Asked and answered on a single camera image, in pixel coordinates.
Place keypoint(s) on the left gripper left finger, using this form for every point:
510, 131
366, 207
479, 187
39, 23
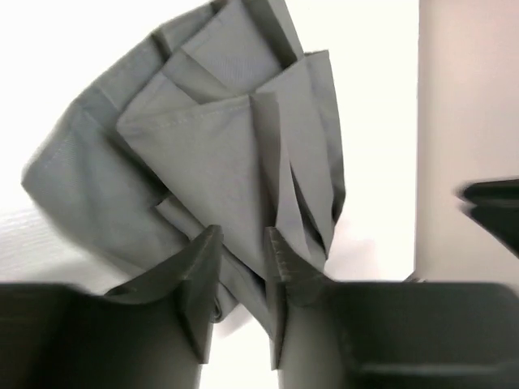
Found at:
153, 331

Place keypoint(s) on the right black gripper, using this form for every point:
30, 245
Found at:
494, 206

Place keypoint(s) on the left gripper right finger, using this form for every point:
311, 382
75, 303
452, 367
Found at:
344, 334

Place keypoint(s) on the grey skirt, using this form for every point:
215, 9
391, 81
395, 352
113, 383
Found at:
217, 117

